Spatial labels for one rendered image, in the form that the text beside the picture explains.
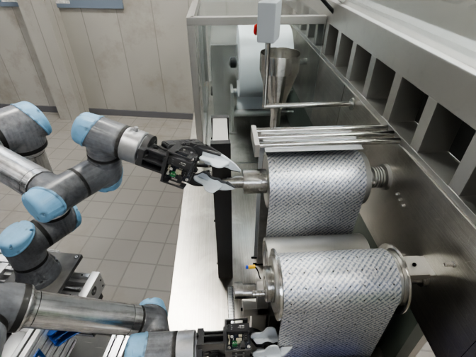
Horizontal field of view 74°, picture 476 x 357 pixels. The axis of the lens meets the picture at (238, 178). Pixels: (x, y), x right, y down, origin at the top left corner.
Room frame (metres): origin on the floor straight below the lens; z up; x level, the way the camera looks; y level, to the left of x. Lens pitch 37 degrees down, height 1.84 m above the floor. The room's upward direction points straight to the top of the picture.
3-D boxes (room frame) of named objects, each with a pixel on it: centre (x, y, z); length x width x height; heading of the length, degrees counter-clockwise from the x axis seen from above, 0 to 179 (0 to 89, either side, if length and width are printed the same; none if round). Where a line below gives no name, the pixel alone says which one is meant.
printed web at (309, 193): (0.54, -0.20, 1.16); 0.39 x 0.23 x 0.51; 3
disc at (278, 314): (0.41, -0.08, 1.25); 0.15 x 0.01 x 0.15; 3
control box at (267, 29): (0.96, -0.08, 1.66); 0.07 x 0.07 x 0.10; 71
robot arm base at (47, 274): (0.74, 0.76, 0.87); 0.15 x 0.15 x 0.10
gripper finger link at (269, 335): (0.36, -0.08, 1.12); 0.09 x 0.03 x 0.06; 94
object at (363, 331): (0.35, -0.21, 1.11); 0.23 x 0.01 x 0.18; 93
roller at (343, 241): (0.53, -0.20, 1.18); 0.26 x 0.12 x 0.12; 93
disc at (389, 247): (0.42, -0.33, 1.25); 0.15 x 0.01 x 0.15; 3
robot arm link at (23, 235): (0.75, 0.75, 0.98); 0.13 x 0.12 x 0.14; 148
